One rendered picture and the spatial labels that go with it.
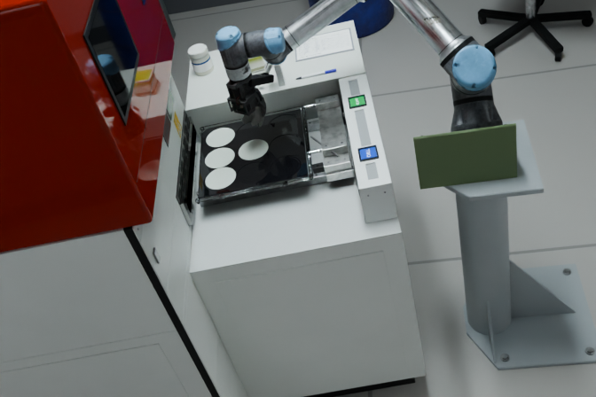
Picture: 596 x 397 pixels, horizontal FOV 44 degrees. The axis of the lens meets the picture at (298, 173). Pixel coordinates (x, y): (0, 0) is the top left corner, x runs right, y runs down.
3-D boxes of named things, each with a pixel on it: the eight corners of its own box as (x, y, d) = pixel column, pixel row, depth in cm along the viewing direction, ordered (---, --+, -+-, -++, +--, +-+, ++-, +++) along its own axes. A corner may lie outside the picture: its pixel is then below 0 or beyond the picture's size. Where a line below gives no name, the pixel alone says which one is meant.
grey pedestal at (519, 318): (575, 265, 288) (584, 98, 234) (604, 362, 255) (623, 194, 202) (443, 278, 297) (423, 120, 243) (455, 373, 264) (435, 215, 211)
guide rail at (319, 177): (200, 207, 234) (198, 200, 232) (200, 203, 236) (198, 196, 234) (355, 176, 230) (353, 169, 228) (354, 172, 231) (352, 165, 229)
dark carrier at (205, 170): (199, 198, 226) (198, 197, 226) (203, 130, 252) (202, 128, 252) (308, 176, 223) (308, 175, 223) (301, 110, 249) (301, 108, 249)
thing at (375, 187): (365, 223, 214) (358, 190, 205) (345, 112, 255) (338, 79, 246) (397, 218, 213) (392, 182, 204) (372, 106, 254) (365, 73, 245)
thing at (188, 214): (188, 226, 225) (178, 205, 219) (194, 137, 258) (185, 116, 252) (193, 225, 225) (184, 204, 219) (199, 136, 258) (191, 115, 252)
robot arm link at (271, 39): (286, 31, 222) (250, 37, 223) (278, 22, 210) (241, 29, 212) (289, 57, 221) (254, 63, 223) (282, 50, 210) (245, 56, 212)
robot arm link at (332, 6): (382, -48, 228) (255, 47, 234) (380, -59, 218) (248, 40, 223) (403, -19, 227) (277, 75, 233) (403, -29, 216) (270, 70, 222)
